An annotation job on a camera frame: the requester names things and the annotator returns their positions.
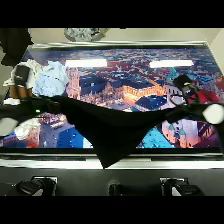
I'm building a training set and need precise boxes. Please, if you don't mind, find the grey patterned garment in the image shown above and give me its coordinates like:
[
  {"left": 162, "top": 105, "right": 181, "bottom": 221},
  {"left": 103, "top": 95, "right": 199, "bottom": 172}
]
[{"left": 63, "top": 28, "right": 110, "bottom": 43}]

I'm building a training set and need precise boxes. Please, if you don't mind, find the white garment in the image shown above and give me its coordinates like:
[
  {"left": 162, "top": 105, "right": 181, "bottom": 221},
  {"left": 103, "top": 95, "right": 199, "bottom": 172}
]
[{"left": 2, "top": 58, "right": 45, "bottom": 106}]

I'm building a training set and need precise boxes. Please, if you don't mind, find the brown garment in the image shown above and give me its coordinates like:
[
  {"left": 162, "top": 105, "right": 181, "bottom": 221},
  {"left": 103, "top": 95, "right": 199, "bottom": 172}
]
[{"left": 8, "top": 84, "right": 34, "bottom": 100}]

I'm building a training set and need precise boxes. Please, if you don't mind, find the light blue shirt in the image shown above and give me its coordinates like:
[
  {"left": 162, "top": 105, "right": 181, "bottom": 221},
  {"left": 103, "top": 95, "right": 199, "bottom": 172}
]
[{"left": 32, "top": 60, "right": 71, "bottom": 99}]

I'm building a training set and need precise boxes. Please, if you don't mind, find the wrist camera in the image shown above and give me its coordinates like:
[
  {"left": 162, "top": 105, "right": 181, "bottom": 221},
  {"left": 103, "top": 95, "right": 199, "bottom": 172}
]
[
  {"left": 13, "top": 64, "right": 32, "bottom": 88},
  {"left": 172, "top": 74, "right": 196, "bottom": 96}
]

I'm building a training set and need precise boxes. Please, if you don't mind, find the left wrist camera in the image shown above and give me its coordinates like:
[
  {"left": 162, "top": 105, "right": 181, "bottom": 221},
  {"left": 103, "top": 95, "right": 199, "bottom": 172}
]
[{"left": 13, "top": 64, "right": 32, "bottom": 88}]

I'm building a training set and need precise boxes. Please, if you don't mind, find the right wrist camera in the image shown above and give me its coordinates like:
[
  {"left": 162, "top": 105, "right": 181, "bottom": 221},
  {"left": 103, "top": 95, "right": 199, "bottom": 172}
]
[{"left": 172, "top": 74, "right": 196, "bottom": 96}]

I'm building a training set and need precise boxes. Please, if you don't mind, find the red garment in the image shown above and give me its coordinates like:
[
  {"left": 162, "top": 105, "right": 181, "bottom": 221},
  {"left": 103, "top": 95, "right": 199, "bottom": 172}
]
[{"left": 186, "top": 78, "right": 224, "bottom": 105}]

